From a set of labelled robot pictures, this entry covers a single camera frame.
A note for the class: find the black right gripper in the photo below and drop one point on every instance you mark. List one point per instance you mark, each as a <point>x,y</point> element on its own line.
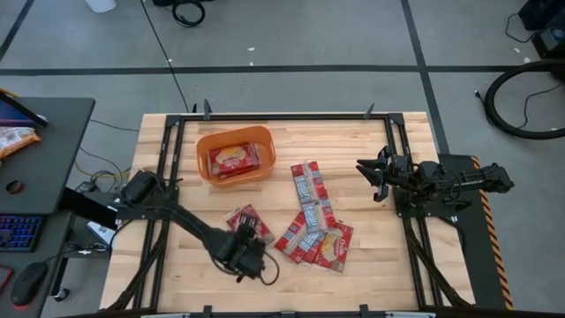
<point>396,172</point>

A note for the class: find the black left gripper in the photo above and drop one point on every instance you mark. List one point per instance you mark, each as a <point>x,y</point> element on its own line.
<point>245,258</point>

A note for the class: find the red popcorn bag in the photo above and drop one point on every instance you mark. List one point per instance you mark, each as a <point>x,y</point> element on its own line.
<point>291,236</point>
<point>318,216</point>
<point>265,229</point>
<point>309,182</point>
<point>312,247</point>
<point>240,173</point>
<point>335,248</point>
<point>231,159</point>

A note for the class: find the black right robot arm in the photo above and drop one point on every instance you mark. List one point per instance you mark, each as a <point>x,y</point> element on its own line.
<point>476,179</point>

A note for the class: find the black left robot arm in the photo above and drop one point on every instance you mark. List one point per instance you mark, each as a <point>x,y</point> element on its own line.
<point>190,223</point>

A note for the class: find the black table clamp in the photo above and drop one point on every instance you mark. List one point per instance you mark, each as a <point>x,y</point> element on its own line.
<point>207,110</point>
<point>369,111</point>
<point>207,311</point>
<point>363,311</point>

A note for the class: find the orange plastic basket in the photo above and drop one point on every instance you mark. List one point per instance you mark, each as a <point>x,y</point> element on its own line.
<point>205,170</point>

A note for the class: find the black plate with hazard stripe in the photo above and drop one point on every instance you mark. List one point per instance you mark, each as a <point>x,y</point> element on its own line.
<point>474,247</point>

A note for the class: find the white box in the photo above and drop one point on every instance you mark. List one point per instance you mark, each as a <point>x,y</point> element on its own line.
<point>100,232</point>

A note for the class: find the black angled panel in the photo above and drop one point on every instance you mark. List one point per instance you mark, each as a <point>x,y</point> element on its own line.
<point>88,205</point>

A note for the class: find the black power adapter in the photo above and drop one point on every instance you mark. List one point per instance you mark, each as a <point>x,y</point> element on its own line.
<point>87,187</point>

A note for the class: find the black caster wheel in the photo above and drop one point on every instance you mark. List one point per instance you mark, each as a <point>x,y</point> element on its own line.
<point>62,294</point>

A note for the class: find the black desk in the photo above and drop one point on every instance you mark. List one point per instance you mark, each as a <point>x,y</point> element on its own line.
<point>53,146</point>

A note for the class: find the black equipment box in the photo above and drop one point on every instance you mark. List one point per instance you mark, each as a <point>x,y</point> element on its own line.
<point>549,31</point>

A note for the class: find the black computer mouse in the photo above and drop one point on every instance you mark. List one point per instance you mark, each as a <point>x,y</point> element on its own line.
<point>28,282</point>

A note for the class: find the backlit black keyboard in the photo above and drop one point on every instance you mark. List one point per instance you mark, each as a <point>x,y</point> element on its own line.
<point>20,232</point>

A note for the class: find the small dark round object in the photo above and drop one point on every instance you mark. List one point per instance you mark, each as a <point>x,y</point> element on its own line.
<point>14,187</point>

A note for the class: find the orange snack bag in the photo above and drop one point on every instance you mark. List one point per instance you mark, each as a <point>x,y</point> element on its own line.
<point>15,140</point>

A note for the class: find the laptop with blue screen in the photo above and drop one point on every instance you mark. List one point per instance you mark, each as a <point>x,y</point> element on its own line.
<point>13,114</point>

